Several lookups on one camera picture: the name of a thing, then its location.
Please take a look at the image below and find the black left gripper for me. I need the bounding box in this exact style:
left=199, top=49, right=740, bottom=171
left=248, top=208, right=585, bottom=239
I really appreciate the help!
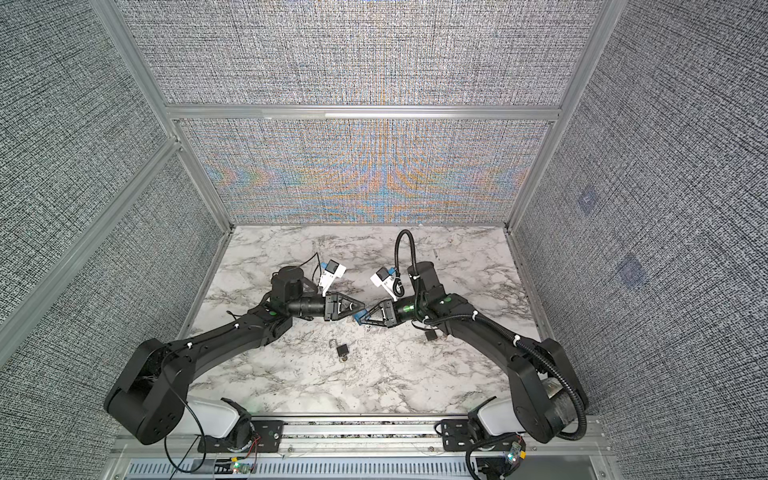
left=289, top=292, right=365, bottom=324

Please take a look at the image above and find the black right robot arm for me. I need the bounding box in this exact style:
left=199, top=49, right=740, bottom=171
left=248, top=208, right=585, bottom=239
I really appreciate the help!
left=354, top=261, right=589, bottom=443

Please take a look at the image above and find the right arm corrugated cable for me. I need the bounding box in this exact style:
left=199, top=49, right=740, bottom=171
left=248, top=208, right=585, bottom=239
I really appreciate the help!
left=394, top=229, right=588, bottom=442

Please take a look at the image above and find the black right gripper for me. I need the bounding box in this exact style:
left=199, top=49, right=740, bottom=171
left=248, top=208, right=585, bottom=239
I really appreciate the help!
left=361, top=296, right=429, bottom=329

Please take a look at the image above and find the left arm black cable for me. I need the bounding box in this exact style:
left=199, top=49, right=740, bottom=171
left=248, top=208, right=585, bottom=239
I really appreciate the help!
left=163, top=371, right=210, bottom=480

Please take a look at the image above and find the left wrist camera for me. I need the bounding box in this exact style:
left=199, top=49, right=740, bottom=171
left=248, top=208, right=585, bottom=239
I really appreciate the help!
left=318, top=260, right=346, bottom=296

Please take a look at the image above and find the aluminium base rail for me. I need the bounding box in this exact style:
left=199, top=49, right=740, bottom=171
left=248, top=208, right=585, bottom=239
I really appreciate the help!
left=110, top=415, right=613, bottom=460

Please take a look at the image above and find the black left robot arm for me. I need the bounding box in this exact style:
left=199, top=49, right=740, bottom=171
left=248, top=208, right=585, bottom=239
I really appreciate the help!
left=104, top=266, right=365, bottom=451

